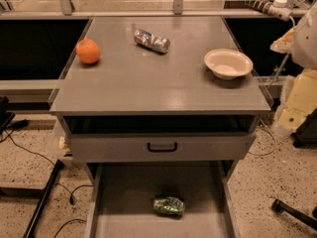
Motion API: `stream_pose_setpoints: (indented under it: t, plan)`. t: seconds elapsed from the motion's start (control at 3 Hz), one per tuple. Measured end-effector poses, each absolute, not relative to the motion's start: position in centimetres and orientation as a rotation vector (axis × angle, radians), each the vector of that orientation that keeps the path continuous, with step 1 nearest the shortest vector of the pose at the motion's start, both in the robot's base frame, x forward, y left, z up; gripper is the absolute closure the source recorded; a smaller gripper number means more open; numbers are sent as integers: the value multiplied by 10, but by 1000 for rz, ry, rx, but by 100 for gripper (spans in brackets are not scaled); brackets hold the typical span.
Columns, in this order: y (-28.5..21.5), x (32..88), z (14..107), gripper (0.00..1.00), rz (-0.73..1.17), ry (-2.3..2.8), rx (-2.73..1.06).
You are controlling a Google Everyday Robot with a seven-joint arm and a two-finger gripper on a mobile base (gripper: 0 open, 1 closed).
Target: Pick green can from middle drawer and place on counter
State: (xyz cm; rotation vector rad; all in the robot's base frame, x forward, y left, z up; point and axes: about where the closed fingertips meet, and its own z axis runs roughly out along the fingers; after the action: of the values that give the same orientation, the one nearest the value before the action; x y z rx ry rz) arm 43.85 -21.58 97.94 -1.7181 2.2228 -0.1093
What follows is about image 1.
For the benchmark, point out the grey drawer cabinet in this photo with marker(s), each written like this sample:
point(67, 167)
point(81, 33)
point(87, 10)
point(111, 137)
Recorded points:
point(132, 80)

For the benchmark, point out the green crushed can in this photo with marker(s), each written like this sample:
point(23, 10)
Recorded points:
point(169, 205)

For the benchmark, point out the black chair leg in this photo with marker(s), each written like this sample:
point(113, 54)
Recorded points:
point(278, 207)

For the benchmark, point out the silver crushed can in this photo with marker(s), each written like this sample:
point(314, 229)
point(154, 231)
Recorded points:
point(151, 41)

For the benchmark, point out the black drawer handle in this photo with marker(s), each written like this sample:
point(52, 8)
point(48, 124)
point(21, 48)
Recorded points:
point(162, 148)

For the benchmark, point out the black metal floor stand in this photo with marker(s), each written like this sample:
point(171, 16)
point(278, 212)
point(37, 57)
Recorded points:
point(40, 194)

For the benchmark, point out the grey open middle drawer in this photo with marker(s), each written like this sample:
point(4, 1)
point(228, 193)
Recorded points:
point(122, 204)

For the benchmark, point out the white power strip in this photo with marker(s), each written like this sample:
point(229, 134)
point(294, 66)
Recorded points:
point(268, 8)

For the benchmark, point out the grey top drawer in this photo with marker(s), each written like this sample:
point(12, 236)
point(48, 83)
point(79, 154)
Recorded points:
point(116, 139)

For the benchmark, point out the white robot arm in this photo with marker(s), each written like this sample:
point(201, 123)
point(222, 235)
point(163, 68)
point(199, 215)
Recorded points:
point(299, 94)

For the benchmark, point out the orange fruit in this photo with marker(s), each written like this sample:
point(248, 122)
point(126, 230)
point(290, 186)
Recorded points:
point(87, 51)

